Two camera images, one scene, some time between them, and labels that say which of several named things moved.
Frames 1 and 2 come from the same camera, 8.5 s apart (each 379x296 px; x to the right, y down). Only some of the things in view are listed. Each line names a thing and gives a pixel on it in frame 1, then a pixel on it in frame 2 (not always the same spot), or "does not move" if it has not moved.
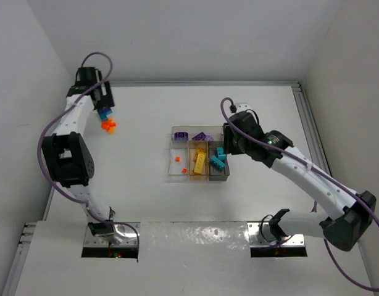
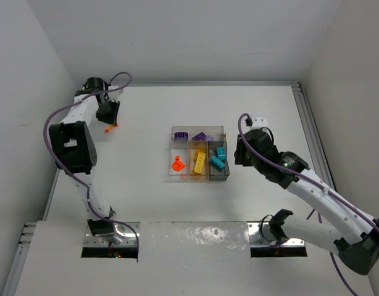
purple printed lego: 181,136 does not move
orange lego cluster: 108,125 -> 178,164
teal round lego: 220,153 does not move
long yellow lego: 199,160 does not move
